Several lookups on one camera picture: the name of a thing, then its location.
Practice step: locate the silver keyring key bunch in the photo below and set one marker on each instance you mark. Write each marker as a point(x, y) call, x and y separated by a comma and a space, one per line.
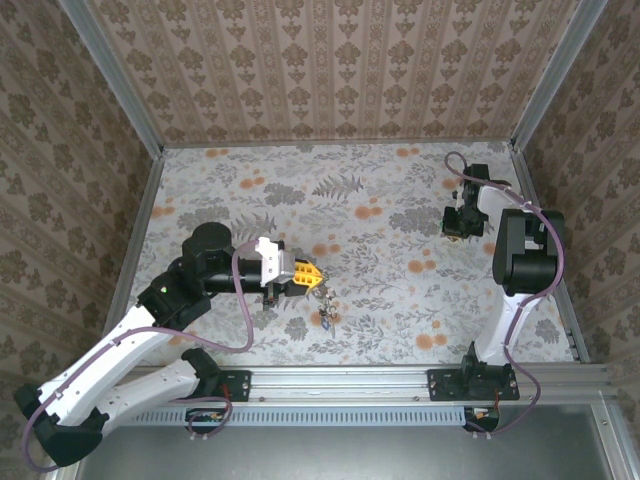
point(326, 300)

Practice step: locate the grey metal panel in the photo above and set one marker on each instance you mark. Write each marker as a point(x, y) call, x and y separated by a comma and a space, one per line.
point(350, 455)

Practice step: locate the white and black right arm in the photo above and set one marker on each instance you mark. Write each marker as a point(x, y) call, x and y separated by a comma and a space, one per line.
point(525, 260)

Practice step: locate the aluminium frame side rail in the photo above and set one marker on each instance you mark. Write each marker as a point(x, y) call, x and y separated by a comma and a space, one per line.
point(132, 240)
point(550, 240)

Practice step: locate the aluminium frame corner post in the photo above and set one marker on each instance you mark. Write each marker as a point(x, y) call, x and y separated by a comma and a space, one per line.
point(555, 80)
point(115, 80)

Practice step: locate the blue-headed key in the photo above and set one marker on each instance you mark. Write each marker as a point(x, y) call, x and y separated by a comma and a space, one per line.
point(325, 324)

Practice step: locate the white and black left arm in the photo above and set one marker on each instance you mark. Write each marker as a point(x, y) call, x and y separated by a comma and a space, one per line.
point(125, 345)

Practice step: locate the aluminium frame rear rail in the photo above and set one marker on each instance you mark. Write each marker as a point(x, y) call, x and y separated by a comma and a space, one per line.
point(340, 143)

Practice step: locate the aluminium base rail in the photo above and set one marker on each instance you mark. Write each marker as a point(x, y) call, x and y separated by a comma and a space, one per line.
point(340, 385)

